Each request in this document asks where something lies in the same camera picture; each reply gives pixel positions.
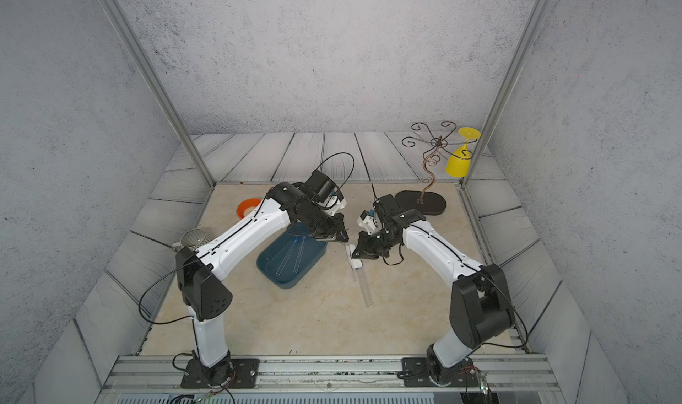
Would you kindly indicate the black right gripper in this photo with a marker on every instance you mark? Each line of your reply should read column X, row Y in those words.
column 362, row 246

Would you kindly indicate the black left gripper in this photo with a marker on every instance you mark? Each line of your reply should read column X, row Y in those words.
column 337, row 233

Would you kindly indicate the test tube blue cap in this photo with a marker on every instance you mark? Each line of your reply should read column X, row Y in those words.
column 286, row 257
column 301, row 260
column 349, row 249
column 362, row 280

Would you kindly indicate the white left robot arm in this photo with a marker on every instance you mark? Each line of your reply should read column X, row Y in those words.
column 201, row 271

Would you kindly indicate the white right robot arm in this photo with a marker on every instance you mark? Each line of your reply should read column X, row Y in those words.
column 480, row 306

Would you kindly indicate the teal plastic tub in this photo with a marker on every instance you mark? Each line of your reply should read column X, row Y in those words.
column 269, row 259

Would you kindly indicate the black metal scroll stand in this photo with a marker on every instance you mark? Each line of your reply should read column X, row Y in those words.
column 426, row 201

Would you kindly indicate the orange plastic bowl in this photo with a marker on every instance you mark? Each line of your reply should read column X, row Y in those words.
column 245, row 207

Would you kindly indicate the yellow plastic goblet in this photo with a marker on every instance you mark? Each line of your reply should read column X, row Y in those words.
column 460, row 160

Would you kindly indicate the grey striped ceramic mug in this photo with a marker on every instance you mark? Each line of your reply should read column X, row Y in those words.
column 192, row 239

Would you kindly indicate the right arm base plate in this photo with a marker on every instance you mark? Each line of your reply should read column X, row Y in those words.
column 425, row 372

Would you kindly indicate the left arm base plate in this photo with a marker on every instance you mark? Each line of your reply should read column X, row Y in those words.
column 231, row 373

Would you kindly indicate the aluminium front rail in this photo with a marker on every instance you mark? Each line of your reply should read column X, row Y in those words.
column 486, row 378

